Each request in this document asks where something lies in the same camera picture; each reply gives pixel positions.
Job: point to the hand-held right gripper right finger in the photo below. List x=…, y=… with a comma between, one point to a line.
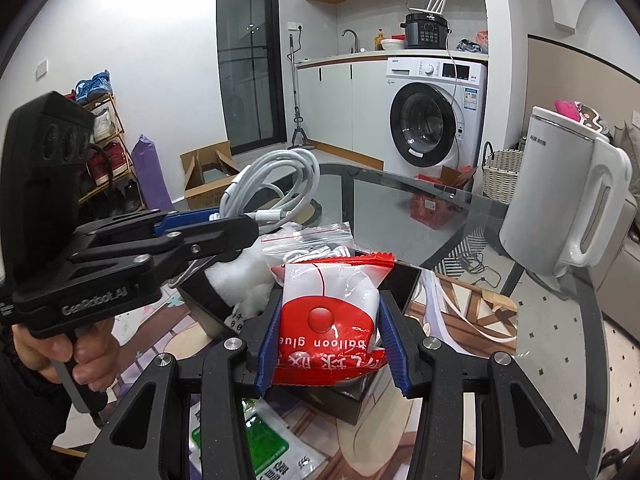
x=395, y=347

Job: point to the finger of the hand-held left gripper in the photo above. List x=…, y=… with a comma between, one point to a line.
x=190, y=218
x=220, y=235

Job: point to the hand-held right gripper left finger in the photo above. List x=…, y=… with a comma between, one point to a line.
x=265, y=347

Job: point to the white bubble wrap piece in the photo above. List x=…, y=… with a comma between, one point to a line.
x=235, y=275

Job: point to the black cardboard box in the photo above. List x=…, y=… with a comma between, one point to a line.
x=400, y=280

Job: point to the red and white packet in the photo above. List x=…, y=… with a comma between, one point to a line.
x=330, y=320

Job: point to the person's left forearm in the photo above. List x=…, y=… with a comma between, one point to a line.
x=30, y=410

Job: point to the person's left hand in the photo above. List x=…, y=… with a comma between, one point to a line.
x=92, y=355

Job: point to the brown cardboard box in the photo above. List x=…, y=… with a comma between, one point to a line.
x=205, y=180

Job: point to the printed table mat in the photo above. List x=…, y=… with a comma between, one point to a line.
x=450, y=360

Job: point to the black shoes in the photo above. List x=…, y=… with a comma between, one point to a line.
x=125, y=197

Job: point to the red shoes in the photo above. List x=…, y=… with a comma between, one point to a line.
x=110, y=162

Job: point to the white shoes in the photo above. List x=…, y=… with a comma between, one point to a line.
x=105, y=124

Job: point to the wooden shoe rack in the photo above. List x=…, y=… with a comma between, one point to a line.
x=127, y=160

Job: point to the green label packet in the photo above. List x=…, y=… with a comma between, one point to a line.
x=265, y=440

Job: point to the blue shoes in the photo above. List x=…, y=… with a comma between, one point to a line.
x=92, y=87

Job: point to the mop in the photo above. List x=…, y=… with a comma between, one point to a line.
x=300, y=130

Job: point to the red box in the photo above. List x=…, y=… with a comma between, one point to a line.
x=440, y=200

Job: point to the dark glass door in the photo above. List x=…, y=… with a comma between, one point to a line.
x=250, y=60

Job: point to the white kitchen counter cabinet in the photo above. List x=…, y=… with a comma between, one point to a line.
x=340, y=105

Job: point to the wicker basket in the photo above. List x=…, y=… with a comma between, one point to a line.
x=502, y=175

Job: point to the white electric kettle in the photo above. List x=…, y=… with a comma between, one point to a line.
x=555, y=195

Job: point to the kitchen faucet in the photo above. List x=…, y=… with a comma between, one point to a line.
x=350, y=40

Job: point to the white washing machine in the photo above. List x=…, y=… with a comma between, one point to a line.
x=430, y=115

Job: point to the yellow bottle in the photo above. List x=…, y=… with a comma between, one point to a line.
x=379, y=40

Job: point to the grey sofa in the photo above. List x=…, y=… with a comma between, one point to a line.
x=627, y=240

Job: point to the white bowl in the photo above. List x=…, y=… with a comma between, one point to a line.
x=394, y=44

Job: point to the black pressure cooker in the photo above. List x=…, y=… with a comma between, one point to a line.
x=426, y=32

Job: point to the pink cloth item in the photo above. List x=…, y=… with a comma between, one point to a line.
x=567, y=109

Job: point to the white router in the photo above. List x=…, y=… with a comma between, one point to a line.
x=430, y=6

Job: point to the clothes heap on counter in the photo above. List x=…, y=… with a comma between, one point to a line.
x=472, y=45

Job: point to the white wall plate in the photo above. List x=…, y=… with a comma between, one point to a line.
x=42, y=70

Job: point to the wall socket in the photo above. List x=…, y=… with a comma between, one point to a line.
x=295, y=25

